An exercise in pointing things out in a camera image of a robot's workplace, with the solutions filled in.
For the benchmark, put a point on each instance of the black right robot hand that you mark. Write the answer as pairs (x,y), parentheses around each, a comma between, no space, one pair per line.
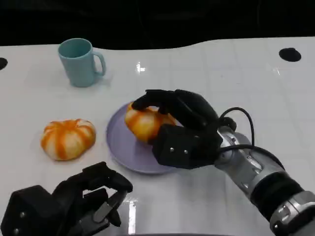
(192,108)

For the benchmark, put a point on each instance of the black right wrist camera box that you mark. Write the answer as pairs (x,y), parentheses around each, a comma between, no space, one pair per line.
(177,147)

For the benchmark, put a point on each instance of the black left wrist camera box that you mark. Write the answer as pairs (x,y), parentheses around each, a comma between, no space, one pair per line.
(29,211)

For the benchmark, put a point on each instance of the orange white toy bread roll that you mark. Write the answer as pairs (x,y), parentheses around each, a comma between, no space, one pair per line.
(67,140)
(144,123)

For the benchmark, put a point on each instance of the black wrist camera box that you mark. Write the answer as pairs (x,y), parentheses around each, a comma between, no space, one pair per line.
(177,147)
(29,211)

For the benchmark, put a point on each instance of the lilac plate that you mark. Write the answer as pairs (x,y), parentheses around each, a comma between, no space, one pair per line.
(123,150)

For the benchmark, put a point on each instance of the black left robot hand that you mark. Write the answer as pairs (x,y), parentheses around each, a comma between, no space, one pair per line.
(81,199)

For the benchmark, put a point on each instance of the pale green mug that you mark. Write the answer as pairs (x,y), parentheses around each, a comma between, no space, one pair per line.
(77,66)

